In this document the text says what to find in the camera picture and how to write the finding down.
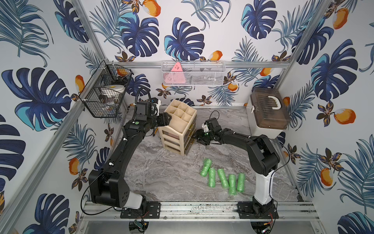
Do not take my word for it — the brown lidded storage box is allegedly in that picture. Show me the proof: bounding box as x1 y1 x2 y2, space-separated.
246 87 290 139

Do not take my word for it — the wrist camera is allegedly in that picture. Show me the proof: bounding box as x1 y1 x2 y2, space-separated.
202 122 209 133
151 97 161 116

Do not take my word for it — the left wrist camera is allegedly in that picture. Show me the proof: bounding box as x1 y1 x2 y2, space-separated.
151 97 161 116

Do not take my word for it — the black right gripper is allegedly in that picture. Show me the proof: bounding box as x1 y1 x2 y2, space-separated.
189 129 213 144

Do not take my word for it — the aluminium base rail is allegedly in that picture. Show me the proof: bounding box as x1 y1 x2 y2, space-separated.
78 200 319 222

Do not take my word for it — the white wire shelf basket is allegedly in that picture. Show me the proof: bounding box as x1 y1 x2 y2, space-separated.
161 61 226 87

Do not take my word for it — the clear top drawer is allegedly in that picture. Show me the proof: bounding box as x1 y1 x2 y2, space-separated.
186 119 196 136

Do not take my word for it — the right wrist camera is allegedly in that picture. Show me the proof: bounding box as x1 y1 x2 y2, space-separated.
202 122 209 133

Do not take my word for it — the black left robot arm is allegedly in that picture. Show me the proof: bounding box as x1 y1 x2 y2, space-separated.
89 113 172 210

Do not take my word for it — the white bowl in basket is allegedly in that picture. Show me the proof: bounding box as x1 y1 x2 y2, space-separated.
100 84 125 98

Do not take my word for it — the beige drawer organizer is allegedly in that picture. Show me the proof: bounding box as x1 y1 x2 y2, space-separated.
158 100 197 156

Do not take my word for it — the clear bottom drawer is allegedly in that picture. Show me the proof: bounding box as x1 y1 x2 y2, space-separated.
184 137 195 155

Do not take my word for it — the clear drawer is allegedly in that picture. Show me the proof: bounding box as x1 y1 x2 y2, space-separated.
186 119 196 136
184 129 195 144
184 137 195 155

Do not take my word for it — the black wire basket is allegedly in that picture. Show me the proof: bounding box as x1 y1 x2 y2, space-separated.
79 60 133 119

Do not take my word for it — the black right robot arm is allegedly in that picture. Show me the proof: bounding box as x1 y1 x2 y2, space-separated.
192 118 280 219

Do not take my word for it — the pink triangle sponge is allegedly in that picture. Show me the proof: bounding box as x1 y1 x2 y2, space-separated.
164 62 186 85

